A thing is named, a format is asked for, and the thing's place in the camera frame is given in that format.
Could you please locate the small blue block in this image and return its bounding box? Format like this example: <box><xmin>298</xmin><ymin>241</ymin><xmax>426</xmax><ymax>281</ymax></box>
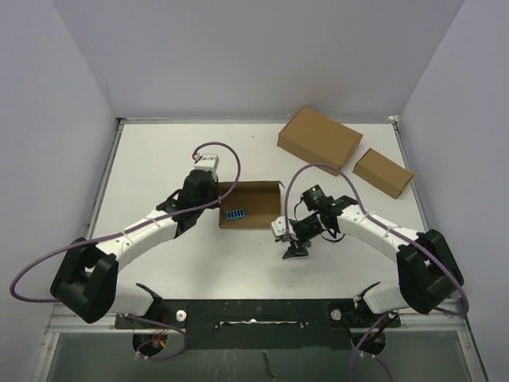
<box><xmin>226</xmin><ymin>209</ymin><xmax>246</xmax><ymax>221</ymax></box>

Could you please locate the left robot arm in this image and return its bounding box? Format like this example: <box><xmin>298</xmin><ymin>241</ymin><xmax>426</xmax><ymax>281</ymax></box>
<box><xmin>50</xmin><ymin>169</ymin><xmax>219</xmax><ymax>327</ymax></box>

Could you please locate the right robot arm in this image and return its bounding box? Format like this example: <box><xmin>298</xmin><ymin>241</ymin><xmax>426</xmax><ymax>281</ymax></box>
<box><xmin>270</xmin><ymin>185</ymin><xmax>464</xmax><ymax>325</ymax></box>

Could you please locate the small closed cardboard box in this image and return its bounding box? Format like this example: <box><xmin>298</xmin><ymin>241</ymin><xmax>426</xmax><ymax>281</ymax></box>
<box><xmin>353</xmin><ymin>148</ymin><xmax>414</xmax><ymax>199</ymax></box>

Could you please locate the large closed cardboard box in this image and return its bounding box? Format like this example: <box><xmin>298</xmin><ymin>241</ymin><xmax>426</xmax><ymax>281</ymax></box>
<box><xmin>277</xmin><ymin>107</ymin><xmax>363</xmax><ymax>170</ymax></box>

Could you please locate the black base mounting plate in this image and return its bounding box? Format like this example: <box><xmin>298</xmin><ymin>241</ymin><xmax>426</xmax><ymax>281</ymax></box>
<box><xmin>115</xmin><ymin>298</ymin><xmax>377</xmax><ymax>350</ymax></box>

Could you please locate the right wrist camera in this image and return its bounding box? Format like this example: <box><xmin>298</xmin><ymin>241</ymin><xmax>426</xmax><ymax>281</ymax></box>
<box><xmin>270</xmin><ymin>216</ymin><xmax>297</xmax><ymax>242</ymax></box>

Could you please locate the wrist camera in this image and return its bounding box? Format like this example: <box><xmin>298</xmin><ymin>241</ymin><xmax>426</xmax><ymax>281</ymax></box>
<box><xmin>194</xmin><ymin>153</ymin><xmax>220</xmax><ymax>172</ymax></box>
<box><xmin>270</xmin><ymin>216</ymin><xmax>297</xmax><ymax>242</ymax></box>

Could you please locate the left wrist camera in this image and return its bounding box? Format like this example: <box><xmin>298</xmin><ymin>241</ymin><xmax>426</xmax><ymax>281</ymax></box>
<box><xmin>194</xmin><ymin>153</ymin><xmax>220</xmax><ymax>172</ymax></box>

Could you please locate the aluminium table frame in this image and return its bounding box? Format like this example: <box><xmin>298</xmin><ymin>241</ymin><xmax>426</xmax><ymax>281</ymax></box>
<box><xmin>50</xmin><ymin>123</ymin><xmax>464</xmax><ymax>362</ymax></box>

